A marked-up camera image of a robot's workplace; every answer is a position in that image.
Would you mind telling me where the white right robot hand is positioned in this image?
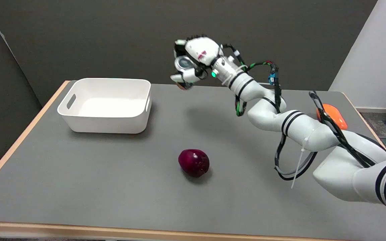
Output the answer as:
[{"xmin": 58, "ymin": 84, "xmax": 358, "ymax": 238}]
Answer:
[{"xmin": 170, "ymin": 35, "xmax": 224, "ymax": 90}]

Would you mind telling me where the white plastic storage box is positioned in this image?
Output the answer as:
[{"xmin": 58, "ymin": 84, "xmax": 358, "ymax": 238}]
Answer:
[{"xmin": 57, "ymin": 78, "xmax": 152, "ymax": 134}]

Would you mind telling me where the dark red onion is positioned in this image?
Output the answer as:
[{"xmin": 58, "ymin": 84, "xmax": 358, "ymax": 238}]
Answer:
[{"xmin": 178, "ymin": 149, "xmax": 210, "ymax": 178}]

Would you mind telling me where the orange rounded object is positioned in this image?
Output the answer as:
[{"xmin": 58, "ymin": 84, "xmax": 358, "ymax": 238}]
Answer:
[{"xmin": 316, "ymin": 103, "xmax": 348, "ymax": 130}]

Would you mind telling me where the white cable tie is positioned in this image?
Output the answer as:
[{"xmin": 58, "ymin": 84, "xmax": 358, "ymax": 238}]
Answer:
[{"xmin": 291, "ymin": 137, "xmax": 309, "ymax": 189}]

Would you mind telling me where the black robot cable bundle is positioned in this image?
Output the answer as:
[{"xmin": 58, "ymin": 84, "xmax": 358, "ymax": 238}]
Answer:
[{"xmin": 222, "ymin": 44, "xmax": 378, "ymax": 181}]

